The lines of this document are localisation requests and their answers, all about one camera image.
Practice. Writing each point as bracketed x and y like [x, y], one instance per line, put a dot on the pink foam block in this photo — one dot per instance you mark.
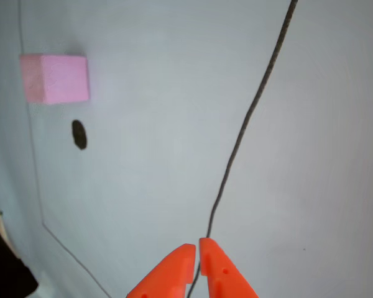
[62, 79]

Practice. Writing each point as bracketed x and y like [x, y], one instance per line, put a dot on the black dot mark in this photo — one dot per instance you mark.
[79, 135]

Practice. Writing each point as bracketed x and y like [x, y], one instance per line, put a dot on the black object with tan edge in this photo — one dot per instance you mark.
[4, 267]

